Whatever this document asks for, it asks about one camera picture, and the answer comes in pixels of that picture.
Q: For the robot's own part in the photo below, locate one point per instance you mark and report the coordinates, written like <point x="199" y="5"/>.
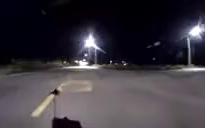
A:
<point x="66" y="122"/>

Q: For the yellow painted line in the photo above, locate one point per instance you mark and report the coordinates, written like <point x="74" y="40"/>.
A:
<point x="43" y="105"/>

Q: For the grey asphalt road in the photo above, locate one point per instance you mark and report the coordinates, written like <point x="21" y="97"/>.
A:
<point x="140" y="100"/>

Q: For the street lamp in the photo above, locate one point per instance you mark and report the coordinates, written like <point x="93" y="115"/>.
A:
<point x="189" y="50"/>
<point x="95" y="55"/>

